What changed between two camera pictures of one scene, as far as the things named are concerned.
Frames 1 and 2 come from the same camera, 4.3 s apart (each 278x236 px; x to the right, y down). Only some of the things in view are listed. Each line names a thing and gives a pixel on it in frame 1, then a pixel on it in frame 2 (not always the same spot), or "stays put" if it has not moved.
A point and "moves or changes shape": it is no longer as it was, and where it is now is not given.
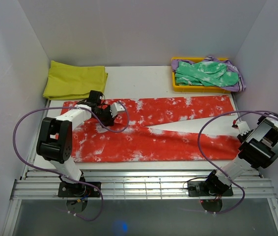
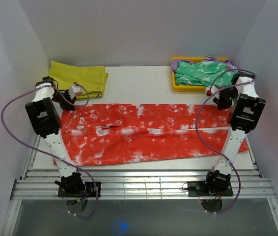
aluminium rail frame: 43,185 stays put
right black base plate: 197,188 stays put
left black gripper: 109,122 -> 68,106
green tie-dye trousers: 205,73 stays put
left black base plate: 78,190 stays put
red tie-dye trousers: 128,140 moves or changes shape
